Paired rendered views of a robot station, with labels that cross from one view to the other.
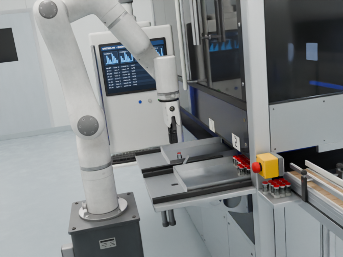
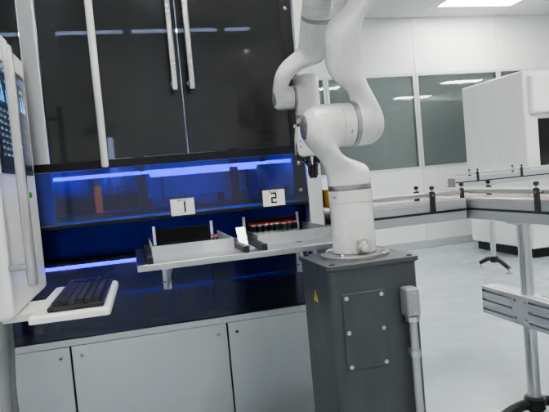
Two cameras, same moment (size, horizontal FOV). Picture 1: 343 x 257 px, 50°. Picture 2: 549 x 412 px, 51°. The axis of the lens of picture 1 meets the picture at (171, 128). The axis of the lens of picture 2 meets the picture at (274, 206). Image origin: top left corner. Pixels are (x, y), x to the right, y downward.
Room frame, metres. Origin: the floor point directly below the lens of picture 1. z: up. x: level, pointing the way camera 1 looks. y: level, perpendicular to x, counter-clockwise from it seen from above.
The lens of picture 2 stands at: (1.66, 1.87, 1.10)
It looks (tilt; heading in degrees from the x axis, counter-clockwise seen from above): 3 degrees down; 266
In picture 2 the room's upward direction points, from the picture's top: 5 degrees counter-clockwise
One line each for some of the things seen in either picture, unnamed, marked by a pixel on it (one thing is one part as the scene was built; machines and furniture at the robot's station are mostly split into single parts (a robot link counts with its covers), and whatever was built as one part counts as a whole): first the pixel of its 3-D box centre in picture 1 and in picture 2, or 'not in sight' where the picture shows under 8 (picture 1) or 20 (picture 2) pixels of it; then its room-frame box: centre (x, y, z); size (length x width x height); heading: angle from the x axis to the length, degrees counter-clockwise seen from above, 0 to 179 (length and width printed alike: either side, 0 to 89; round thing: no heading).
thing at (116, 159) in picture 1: (144, 154); (83, 291); (2.12, 0.18, 0.82); 0.40 x 0.14 x 0.02; 98
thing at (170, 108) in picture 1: (170, 111); (310, 139); (1.39, 0.00, 1.21); 0.10 x 0.08 x 0.11; 10
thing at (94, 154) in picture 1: (91, 133); (335, 147); (1.37, 0.30, 1.16); 0.19 x 0.12 x 0.24; 10
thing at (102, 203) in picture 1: (99, 187); (352, 222); (1.33, 0.30, 0.95); 0.19 x 0.19 x 0.18
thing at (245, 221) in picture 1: (192, 150); (37, 306); (2.35, -0.12, 0.73); 1.98 x 0.01 x 0.25; 10
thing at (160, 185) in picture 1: (193, 168); (241, 247); (1.65, -0.08, 0.87); 0.70 x 0.48 x 0.02; 10
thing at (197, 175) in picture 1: (218, 172); (282, 231); (1.49, -0.18, 0.90); 0.34 x 0.26 x 0.04; 100
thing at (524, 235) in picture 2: not in sight; (528, 316); (0.54, -0.28, 0.46); 0.09 x 0.09 x 0.77; 10
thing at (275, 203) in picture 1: (283, 196); not in sight; (1.26, -0.38, 0.87); 0.14 x 0.13 x 0.02; 100
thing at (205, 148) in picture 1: (197, 150); (188, 243); (1.83, -0.12, 0.90); 0.34 x 0.26 x 0.04; 100
